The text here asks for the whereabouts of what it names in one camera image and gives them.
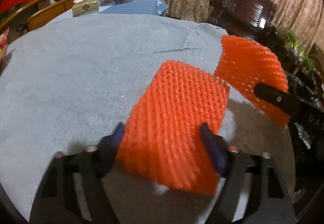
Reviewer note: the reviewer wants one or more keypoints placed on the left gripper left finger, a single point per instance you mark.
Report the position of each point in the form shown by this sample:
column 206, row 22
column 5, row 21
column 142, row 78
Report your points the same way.
column 71, row 190

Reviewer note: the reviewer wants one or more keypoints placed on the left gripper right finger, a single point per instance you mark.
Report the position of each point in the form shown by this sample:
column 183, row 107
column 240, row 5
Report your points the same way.
column 268, row 202

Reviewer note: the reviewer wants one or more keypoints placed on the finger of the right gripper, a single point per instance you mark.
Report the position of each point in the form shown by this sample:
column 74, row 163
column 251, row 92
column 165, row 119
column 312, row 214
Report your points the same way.
column 288, row 103

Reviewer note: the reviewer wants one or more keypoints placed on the orange foam net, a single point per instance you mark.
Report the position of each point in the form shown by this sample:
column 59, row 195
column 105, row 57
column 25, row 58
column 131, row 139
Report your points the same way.
column 243, row 64
column 162, row 134

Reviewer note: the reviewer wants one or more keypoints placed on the black bin with liner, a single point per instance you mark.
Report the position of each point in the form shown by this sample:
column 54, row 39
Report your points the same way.
column 306, row 122

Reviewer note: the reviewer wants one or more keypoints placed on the potted green plant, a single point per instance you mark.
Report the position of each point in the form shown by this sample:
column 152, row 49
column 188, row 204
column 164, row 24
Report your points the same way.
column 306, row 59

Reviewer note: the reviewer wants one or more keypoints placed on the dark wooden armchair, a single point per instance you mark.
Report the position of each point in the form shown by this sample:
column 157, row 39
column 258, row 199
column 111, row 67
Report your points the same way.
column 251, row 19

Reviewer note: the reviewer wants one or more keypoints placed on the grey-blue table cloth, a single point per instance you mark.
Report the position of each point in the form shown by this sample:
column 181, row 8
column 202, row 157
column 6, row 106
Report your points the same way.
column 68, row 84

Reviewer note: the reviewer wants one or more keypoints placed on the blue coffee table cloth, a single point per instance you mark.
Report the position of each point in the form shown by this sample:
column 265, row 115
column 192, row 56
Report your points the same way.
column 150, row 7

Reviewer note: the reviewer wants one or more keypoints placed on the snack bowl with red packets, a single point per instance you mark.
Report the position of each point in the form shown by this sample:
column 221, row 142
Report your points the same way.
column 3, row 43

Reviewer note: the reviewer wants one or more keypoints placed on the tissue box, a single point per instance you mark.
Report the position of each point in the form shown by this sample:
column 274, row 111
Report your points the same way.
column 84, row 7

